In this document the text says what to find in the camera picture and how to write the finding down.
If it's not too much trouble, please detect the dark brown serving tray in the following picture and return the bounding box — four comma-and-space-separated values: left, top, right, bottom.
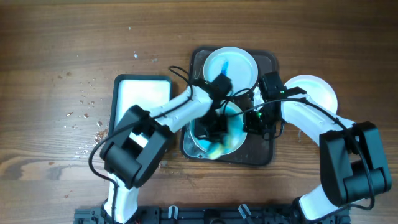
180, 46, 279, 166

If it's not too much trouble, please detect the white plate blue smear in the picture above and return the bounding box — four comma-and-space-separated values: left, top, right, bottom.
285, 75, 338, 114

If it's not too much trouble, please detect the yellow green scrub sponge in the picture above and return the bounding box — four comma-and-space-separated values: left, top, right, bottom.
206, 119, 239, 160

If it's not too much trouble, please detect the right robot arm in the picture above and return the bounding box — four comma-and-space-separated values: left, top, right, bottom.
244, 72, 392, 223

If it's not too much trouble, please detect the white plate blue streak top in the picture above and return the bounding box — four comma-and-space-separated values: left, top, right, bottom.
203, 47, 258, 95

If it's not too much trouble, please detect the dark green soapy water tray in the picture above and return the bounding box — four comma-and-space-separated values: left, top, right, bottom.
109, 74, 172, 134

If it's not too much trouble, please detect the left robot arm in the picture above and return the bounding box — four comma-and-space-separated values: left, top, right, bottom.
100, 74, 233, 223

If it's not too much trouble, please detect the white plate blue blot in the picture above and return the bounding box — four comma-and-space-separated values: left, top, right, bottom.
189, 103, 247, 160

